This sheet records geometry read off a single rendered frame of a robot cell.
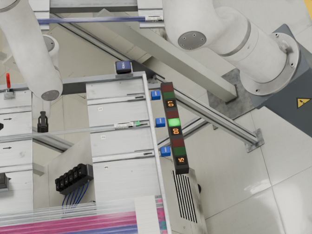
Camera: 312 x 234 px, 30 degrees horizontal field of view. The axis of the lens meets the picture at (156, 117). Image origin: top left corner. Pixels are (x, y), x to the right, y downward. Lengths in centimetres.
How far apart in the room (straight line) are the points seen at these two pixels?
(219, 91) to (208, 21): 126
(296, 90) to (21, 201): 85
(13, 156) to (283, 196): 107
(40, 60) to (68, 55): 156
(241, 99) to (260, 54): 109
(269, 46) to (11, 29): 65
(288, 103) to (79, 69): 162
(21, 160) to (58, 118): 179
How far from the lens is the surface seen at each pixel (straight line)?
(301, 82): 164
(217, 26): 135
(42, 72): 145
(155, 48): 228
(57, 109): 364
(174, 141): 183
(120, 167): 177
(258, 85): 164
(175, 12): 133
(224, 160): 256
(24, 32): 143
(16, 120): 191
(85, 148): 222
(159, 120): 184
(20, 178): 178
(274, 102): 166
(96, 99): 191
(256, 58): 153
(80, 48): 297
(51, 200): 229
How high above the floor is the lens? 192
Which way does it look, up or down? 41 degrees down
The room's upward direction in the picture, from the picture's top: 62 degrees counter-clockwise
